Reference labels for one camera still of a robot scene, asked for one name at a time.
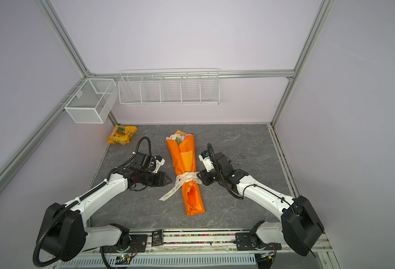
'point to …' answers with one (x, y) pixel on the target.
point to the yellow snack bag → (122, 134)
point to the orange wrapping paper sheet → (183, 156)
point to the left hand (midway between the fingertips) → (168, 183)
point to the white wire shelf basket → (171, 86)
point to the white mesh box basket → (91, 103)
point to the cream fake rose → (173, 137)
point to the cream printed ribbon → (182, 177)
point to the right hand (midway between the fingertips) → (201, 173)
